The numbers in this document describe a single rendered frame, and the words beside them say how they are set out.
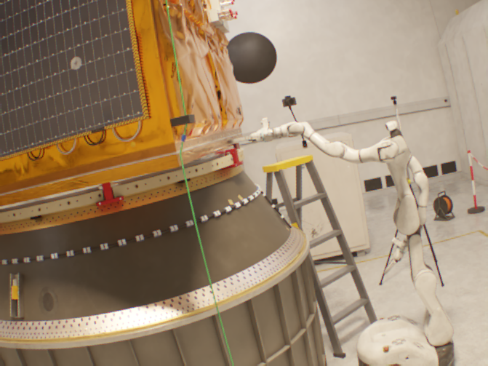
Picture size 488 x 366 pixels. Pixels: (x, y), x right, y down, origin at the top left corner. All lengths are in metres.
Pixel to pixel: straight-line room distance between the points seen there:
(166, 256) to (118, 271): 0.22
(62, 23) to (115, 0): 0.24
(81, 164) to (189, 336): 0.81
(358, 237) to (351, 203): 0.44
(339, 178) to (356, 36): 4.74
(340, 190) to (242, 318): 4.04
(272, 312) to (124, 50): 1.32
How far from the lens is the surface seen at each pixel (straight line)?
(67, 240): 2.13
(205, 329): 2.07
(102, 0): 1.89
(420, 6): 10.65
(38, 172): 2.02
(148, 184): 2.13
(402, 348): 3.08
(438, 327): 3.22
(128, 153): 1.83
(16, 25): 2.07
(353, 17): 10.27
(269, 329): 2.31
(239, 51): 10.09
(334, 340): 3.79
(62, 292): 2.09
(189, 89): 1.98
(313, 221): 6.08
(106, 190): 2.07
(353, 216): 6.12
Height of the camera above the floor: 1.83
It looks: 5 degrees down
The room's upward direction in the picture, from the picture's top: 12 degrees counter-clockwise
